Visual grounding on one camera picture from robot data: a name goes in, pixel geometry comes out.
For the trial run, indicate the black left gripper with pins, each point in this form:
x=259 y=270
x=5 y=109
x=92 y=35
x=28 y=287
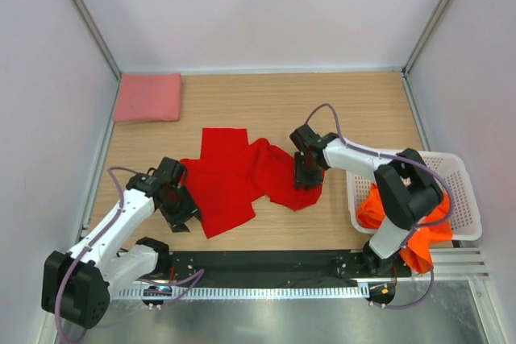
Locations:
x=189 y=209

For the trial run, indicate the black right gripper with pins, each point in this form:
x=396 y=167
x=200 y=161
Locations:
x=301 y=177

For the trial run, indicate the red t shirt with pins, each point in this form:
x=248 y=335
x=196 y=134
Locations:
x=231 y=173

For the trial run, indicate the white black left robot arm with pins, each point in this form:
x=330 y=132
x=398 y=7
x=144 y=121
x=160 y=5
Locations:
x=78 y=284

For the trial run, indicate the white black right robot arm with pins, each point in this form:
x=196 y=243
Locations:
x=408 y=191

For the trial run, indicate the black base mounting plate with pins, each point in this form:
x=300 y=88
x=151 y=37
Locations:
x=273 y=269

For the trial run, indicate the pink folded t shirt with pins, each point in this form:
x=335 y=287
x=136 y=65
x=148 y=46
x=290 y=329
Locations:
x=149 y=98

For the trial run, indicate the orange crumpled t shirt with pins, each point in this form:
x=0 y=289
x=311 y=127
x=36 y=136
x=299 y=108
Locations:
x=417 y=255

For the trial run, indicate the white slotted cable duct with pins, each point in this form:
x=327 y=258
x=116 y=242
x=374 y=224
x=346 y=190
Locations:
x=140 y=291

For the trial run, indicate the aluminium frame rail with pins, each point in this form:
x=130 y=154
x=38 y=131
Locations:
x=459 y=263

